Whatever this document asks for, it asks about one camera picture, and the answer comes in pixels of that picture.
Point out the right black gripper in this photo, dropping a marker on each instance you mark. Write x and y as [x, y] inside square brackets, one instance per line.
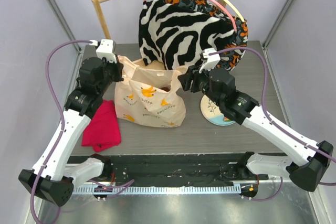
[188, 80]

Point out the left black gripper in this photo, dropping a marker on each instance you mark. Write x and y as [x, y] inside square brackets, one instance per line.
[118, 67]

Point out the watermelon slice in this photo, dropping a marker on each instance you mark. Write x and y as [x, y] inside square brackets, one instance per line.
[225, 119]

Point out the banana print plastic bag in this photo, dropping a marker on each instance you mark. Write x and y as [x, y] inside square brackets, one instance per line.
[139, 98]

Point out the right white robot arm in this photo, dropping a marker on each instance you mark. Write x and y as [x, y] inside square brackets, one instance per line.
[306, 160]

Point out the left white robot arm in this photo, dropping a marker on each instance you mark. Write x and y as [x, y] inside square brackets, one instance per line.
[50, 179]

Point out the fruit plate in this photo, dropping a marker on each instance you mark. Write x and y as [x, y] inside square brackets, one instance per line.
[212, 113]

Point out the dark red mango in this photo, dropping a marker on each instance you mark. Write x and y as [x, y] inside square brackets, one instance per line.
[166, 89]

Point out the red cloth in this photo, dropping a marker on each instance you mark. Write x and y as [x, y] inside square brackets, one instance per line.
[103, 131]

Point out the zebra print garment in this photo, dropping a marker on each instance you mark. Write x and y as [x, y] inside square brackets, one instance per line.
[176, 36]

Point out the orange camouflage garment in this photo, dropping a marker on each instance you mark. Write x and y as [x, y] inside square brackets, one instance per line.
[229, 60]

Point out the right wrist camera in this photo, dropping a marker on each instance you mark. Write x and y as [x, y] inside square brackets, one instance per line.
[210, 59]

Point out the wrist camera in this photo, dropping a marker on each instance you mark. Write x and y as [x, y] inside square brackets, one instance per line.
[105, 49]
[210, 59]

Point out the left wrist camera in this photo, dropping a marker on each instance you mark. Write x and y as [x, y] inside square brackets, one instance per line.
[105, 49]

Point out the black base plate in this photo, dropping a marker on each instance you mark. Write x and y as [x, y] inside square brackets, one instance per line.
[178, 170]

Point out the slotted cable duct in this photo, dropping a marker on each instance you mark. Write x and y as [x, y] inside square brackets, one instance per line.
[91, 189]

